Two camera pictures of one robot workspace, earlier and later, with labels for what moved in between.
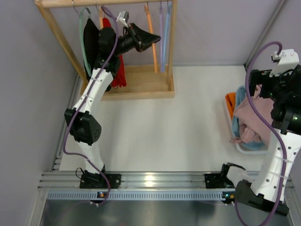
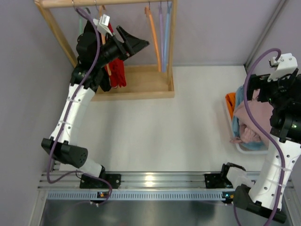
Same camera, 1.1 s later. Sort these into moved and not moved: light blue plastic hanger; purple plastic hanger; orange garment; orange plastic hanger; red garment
Moved: orange plastic hanger
Not moved: red garment; orange garment; light blue plastic hanger; purple plastic hanger
